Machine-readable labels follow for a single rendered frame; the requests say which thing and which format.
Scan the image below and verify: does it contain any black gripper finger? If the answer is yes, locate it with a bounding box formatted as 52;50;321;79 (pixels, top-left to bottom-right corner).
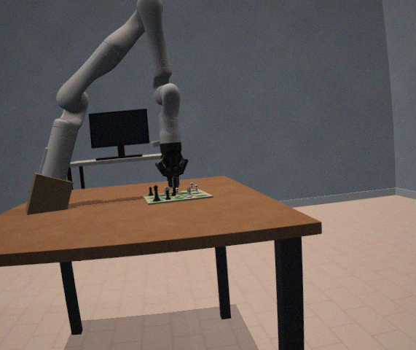
155;158;175;189
173;157;188;187

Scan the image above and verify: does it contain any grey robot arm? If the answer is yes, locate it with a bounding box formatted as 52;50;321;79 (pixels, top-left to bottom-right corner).
39;0;181;180

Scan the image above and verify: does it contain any green and cream chessboard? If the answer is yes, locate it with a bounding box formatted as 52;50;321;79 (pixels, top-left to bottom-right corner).
143;189;213;205

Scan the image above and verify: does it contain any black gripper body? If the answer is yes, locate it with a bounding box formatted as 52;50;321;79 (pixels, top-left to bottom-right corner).
160;142;182;168

